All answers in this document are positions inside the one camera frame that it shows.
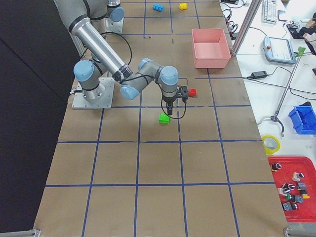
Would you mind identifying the white push button switch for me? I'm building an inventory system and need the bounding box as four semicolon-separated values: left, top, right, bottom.
292;172;305;182

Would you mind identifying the black laptop charger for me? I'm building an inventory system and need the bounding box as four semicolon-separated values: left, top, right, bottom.
249;71;268;79

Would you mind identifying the white keyboard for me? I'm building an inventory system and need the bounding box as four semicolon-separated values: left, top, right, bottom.
261;0;277;24

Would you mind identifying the aluminium corner bracket right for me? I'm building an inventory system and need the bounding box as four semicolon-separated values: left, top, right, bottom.
283;228;316;237

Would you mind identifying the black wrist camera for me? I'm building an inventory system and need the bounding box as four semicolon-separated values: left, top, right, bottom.
177;85;188;99

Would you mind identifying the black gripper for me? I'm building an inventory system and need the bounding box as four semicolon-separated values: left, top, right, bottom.
162;96;176;116

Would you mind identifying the green push button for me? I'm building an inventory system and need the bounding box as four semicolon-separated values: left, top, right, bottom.
285;194;303;203

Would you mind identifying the blue toy block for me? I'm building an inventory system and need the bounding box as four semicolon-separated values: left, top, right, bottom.
152;3;164;12

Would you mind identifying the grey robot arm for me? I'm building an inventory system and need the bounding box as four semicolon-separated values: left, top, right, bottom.
107;0;124;22
56;0;187;117

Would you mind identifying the blue black switch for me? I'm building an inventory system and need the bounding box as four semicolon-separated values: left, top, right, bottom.
282;202;298;211

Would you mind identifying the person in background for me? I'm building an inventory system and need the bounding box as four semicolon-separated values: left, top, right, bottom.
297;13;316;55

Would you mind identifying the blue storage bin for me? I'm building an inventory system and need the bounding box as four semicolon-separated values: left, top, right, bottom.
288;102;316;135

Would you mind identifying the red toy block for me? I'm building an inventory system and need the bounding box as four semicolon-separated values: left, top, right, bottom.
188;88;197;97

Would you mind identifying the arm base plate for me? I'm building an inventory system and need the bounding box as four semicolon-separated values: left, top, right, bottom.
72;78;115;109
106;18;124;35

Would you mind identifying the grey yellow switch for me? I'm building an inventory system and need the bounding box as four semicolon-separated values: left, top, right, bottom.
296;182;310;199

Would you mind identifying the yellow tape roll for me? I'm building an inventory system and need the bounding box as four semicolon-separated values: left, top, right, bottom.
262;135;280;155

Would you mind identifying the pink plastic box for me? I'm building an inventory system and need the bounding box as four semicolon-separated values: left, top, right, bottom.
192;29;231;69

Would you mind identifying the aluminium corner bracket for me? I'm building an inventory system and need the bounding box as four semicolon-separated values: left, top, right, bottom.
283;228;316;237
0;229;41;237

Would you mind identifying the aluminium corner bracket left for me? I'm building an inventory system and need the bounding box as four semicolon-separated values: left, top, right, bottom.
0;229;41;237

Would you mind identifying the red plastic tray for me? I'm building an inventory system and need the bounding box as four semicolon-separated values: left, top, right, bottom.
268;156;316;222

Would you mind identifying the black pink push button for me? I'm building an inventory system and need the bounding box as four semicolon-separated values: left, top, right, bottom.
277;183;295;196

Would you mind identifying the metal reacher grabber tool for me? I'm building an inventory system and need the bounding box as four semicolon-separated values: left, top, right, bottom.
256;46;307;138

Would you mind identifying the black white push button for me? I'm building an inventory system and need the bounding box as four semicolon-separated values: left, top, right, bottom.
271;163;282;172

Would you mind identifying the aluminium frame post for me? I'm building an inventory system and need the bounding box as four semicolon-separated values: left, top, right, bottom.
231;0;262;56

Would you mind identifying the yellow toy block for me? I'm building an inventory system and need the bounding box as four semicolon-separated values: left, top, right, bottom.
179;2;188;10

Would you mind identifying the blue teach pendant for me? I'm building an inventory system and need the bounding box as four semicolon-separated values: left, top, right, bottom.
263;36;296;65

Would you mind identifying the green toy block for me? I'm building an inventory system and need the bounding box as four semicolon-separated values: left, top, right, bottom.
158;113;170;124

